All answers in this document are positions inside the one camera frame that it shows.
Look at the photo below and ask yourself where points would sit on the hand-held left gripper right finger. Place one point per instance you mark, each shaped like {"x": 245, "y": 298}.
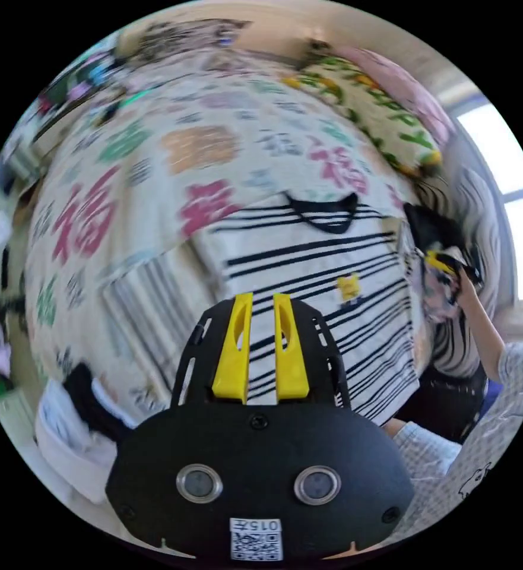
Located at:
{"x": 291, "y": 369}

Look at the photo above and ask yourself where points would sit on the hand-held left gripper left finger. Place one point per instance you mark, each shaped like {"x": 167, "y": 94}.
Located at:
{"x": 232, "y": 356}

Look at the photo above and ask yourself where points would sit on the pile of clothes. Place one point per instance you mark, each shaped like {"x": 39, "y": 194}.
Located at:
{"x": 74, "y": 427}

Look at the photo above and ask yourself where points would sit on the black and white striped t-shirt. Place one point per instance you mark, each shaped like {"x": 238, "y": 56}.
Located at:
{"x": 332, "y": 249}

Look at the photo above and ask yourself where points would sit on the person's left forearm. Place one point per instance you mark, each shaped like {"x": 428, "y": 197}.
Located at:
{"x": 426, "y": 445}

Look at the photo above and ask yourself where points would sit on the person's right hand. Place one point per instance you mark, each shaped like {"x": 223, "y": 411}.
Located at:
{"x": 466, "y": 289}

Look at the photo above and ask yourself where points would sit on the floral pillow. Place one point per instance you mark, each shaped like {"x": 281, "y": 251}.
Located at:
{"x": 377, "y": 107}

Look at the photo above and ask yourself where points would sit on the pink pillow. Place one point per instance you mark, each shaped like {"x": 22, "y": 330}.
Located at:
{"x": 403, "y": 84}

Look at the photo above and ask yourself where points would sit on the window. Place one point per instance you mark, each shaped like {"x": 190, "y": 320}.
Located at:
{"x": 510, "y": 178}

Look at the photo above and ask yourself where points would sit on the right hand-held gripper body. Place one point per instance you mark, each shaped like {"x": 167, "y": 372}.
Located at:
{"x": 439, "y": 229}

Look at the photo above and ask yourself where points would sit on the bed with printed sheet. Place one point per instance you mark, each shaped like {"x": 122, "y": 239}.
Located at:
{"x": 199, "y": 147}

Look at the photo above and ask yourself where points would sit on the person's body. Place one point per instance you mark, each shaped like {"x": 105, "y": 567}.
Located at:
{"x": 501, "y": 423}

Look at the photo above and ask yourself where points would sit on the person's right forearm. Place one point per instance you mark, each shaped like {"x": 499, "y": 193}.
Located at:
{"x": 484, "y": 338}

